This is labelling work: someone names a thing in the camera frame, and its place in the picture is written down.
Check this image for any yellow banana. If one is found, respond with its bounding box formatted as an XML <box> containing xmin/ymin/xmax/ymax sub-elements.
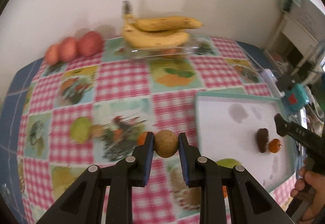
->
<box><xmin>133</xmin><ymin>16</ymin><xmax>203</xmax><ymax>32</ymax></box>
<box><xmin>121</xmin><ymin>14</ymin><xmax>190</xmax><ymax>49</ymax></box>

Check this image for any teal box red label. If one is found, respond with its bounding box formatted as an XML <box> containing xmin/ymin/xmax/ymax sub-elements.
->
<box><xmin>284</xmin><ymin>84</ymin><xmax>310</xmax><ymax>113</ymax></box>

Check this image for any large red apple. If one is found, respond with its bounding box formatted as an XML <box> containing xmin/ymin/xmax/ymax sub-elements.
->
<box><xmin>77</xmin><ymin>31</ymin><xmax>104</xmax><ymax>57</ymax></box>

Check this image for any clear plastic container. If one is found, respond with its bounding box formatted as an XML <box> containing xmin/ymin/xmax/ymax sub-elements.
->
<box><xmin>124</xmin><ymin>35</ymin><xmax>200</xmax><ymax>59</ymax></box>

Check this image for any green apple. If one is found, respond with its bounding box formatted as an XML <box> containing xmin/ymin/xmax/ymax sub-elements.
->
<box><xmin>216</xmin><ymin>158</ymin><xmax>242</xmax><ymax>169</ymax></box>
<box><xmin>69</xmin><ymin>117</ymin><xmax>92</xmax><ymax>144</ymax></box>

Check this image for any white wooden shelf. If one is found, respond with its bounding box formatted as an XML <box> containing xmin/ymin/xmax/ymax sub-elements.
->
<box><xmin>265</xmin><ymin>0</ymin><xmax>324</xmax><ymax>74</ymax></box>

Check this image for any orange tangerine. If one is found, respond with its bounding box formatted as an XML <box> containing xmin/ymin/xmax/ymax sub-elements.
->
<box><xmin>137</xmin><ymin>131</ymin><xmax>148</xmax><ymax>146</ymax></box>

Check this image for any lower yellow banana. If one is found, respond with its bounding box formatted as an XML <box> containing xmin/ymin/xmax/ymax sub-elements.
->
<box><xmin>121</xmin><ymin>14</ymin><xmax>190</xmax><ymax>49</ymax></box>

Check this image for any middle red apple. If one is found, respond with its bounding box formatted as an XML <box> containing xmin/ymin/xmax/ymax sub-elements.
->
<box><xmin>58</xmin><ymin>37</ymin><xmax>78</xmax><ymax>63</ymax></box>

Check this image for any upper yellow banana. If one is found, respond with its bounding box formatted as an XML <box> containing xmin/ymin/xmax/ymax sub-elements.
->
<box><xmin>133</xmin><ymin>16</ymin><xmax>203</xmax><ymax>32</ymax></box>

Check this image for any brown kiwi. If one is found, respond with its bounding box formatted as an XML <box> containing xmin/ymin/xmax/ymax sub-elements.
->
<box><xmin>154</xmin><ymin>130</ymin><xmax>179</xmax><ymax>158</ymax></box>
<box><xmin>90</xmin><ymin>124</ymin><xmax>104</xmax><ymax>138</ymax></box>

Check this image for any small tangerine on tray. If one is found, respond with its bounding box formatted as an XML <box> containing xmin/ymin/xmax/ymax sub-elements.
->
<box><xmin>268</xmin><ymin>139</ymin><xmax>282</xmax><ymax>153</ymax></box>

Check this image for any person right hand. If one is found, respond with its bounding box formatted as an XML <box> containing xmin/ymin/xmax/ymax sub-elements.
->
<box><xmin>290</xmin><ymin>166</ymin><xmax>324</xmax><ymax>223</ymax></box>

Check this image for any small red apple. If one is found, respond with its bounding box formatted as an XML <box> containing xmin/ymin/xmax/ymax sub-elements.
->
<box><xmin>45</xmin><ymin>44</ymin><xmax>60</xmax><ymax>65</ymax></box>

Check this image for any dark avocado on tray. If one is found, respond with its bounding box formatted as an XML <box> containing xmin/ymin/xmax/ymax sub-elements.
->
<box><xmin>256</xmin><ymin>128</ymin><xmax>269</xmax><ymax>153</ymax></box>

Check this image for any checkered fruit print tablecloth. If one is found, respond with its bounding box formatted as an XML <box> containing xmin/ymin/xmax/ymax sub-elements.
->
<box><xmin>1</xmin><ymin>36</ymin><xmax>271</xmax><ymax>223</ymax></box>

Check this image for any white tray teal rim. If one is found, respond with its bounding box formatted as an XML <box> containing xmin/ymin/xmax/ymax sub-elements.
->
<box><xmin>195</xmin><ymin>92</ymin><xmax>295</xmax><ymax>191</ymax></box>

